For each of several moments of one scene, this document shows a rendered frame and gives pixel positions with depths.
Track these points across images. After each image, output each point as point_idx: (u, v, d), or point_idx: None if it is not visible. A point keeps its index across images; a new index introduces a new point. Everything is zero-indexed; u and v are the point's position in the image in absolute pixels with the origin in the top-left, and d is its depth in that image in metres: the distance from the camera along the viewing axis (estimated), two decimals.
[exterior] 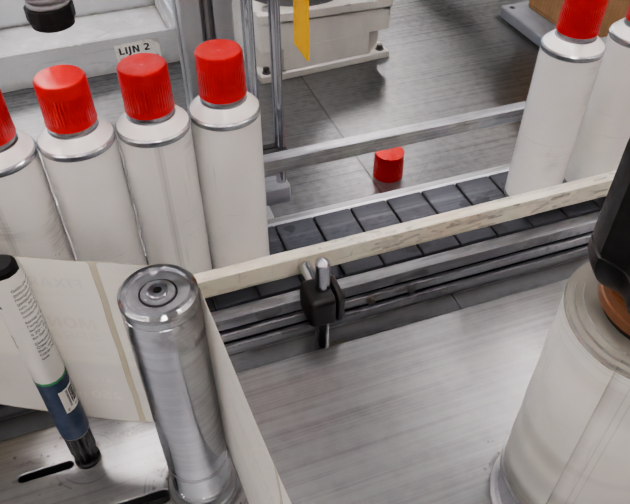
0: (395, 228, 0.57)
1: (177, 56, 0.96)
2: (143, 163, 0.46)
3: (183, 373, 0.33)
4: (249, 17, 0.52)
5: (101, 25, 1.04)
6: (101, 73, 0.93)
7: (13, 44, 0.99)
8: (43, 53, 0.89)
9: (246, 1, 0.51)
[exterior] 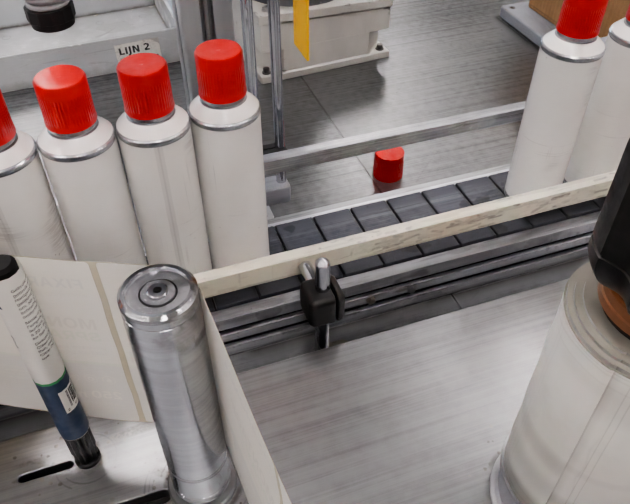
0: (395, 228, 0.57)
1: (177, 56, 0.96)
2: (143, 163, 0.46)
3: (183, 373, 0.33)
4: (249, 17, 0.52)
5: (101, 25, 1.04)
6: (101, 73, 0.93)
7: (13, 44, 0.99)
8: (43, 53, 0.89)
9: (246, 1, 0.51)
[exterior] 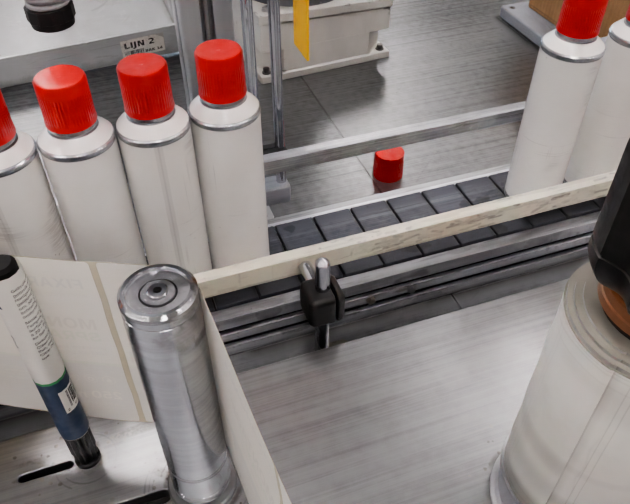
0: (395, 228, 0.57)
1: None
2: (143, 163, 0.46)
3: (183, 373, 0.33)
4: (249, 17, 0.52)
5: None
6: (106, 65, 0.95)
7: (7, 16, 0.97)
8: (51, 51, 0.89)
9: (246, 1, 0.51)
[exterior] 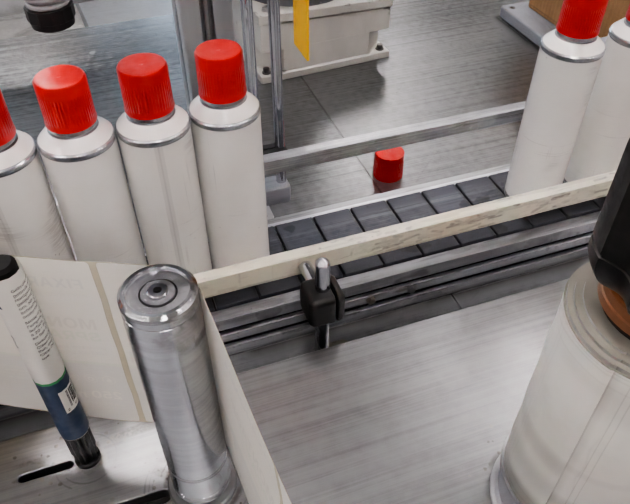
0: (395, 228, 0.57)
1: None
2: (143, 163, 0.46)
3: (183, 373, 0.33)
4: (249, 17, 0.52)
5: None
6: (77, 1, 0.86)
7: None
8: None
9: (246, 1, 0.51)
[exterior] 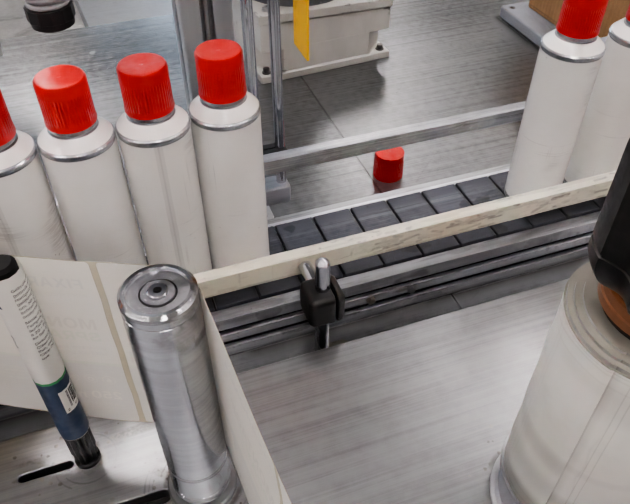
0: (395, 228, 0.57)
1: None
2: (143, 163, 0.46)
3: (183, 373, 0.33)
4: (249, 17, 0.52)
5: None
6: None
7: None
8: None
9: (246, 1, 0.51)
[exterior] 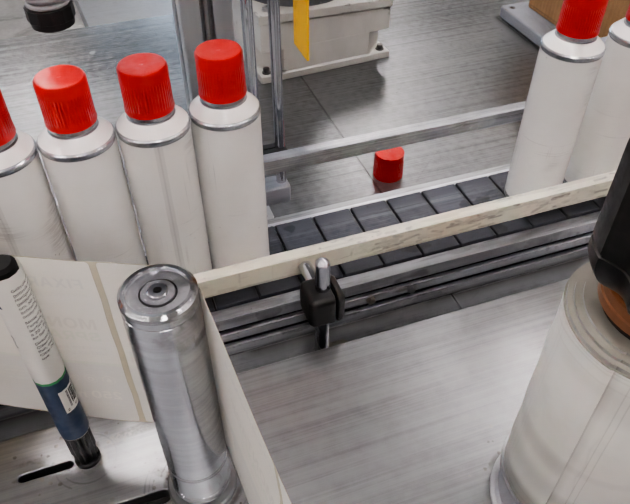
0: (395, 228, 0.57)
1: None
2: (143, 163, 0.46)
3: (183, 373, 0.33)
4: (249, 17, 0.52)
5: None
6: None
7: None
8: None
9: (246, 1, 0.51)
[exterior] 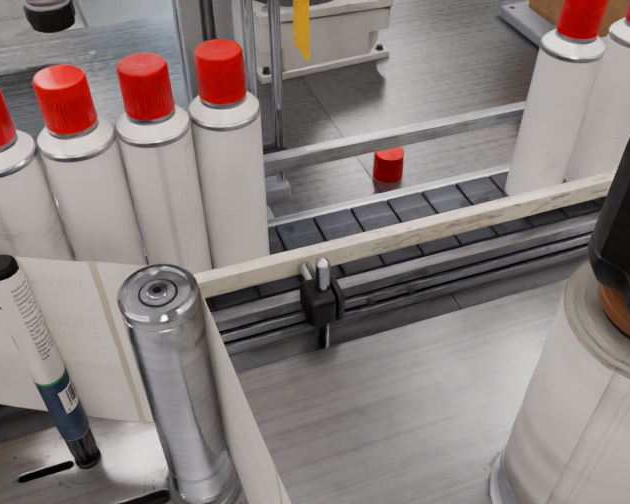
0: (395, 228, 0.57)
1: None
2: (143, 163, 0.46)
3: (183, 373, 0.33)
4: (249, 17, 0.52)
5: None
6: None
7: None
8: None
9: (246, 1, 0.51)
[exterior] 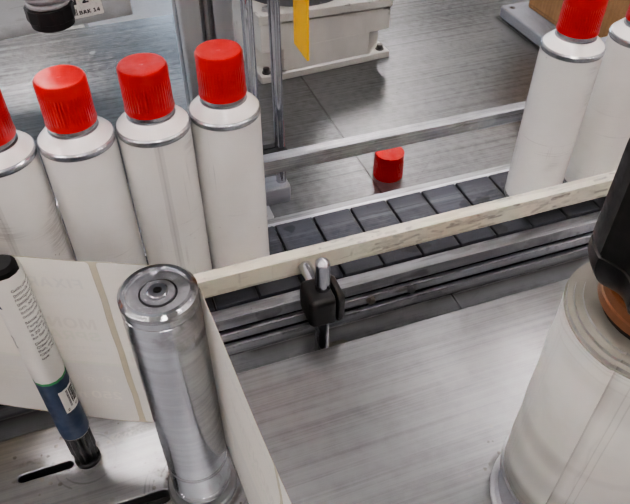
0: (395, 228, 0.57)
1: (121, 10, 0.82)
2: (143, 163, 0.46)
3: (183, 373, 0.33)
4: (249, 17, 0.52)
5: None
6: (32, 32, 0.79)
7: None
8: None
9: (246, 1, 0.51)
